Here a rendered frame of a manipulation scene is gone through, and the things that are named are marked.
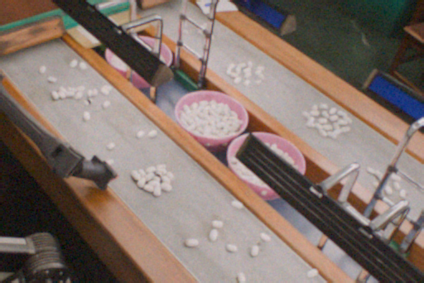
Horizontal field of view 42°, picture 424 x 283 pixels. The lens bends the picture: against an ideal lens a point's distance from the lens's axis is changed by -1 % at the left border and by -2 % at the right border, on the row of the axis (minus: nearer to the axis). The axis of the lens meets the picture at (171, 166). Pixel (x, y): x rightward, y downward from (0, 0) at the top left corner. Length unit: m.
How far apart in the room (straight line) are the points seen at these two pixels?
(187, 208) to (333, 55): 2.48
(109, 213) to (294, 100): 0.93
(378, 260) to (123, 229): 0.72
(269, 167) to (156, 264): 0.42
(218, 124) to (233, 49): 0.51
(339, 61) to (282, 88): 1.72
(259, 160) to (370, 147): 0.78
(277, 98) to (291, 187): 0.88
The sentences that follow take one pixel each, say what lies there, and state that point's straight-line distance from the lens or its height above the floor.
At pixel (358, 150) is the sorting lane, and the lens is 2.12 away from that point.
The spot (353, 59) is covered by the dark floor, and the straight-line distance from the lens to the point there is 4.06.
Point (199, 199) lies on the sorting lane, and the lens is 1.78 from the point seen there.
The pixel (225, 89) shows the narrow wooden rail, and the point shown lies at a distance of 2.18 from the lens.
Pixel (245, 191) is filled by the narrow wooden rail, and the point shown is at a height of 0.76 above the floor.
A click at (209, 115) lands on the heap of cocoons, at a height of 0.73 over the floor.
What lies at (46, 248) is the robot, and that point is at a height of 0.79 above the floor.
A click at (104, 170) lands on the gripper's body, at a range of 1.69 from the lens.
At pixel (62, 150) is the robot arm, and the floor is 0.97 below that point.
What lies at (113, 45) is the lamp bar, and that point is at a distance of 1.81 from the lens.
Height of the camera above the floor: 2.06
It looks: 45 degrees down
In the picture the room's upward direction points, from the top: 7 degrees clockwise
